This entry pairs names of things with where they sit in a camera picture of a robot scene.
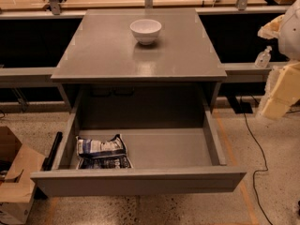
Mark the black drawer slide rail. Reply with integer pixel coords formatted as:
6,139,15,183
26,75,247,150
42,131,63,171

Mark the black floor cable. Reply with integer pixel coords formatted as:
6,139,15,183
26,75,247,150
239,95,300,225

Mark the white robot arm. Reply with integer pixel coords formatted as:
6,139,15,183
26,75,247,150
258,0,300,120

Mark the blue chip bag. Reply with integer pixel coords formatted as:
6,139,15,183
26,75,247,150
76,134,132,169

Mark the grey cabinet counter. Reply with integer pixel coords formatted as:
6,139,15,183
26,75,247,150
52,8,226,113

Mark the white ceramic bowl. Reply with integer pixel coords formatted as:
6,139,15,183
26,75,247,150
130,19,162,45

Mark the clear sanitizer pump bottle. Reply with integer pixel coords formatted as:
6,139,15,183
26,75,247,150
254,46,272,68

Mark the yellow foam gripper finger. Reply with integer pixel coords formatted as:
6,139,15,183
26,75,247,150
258,15,284,39
258,62,300,120

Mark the grey metal shelf rail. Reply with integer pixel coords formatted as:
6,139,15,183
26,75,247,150
0,62,286,88

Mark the brown cardboard box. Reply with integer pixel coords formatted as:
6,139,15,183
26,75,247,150
0,127,45,225

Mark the grey open top drawer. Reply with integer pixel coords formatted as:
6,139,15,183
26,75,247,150
30,91,248,198

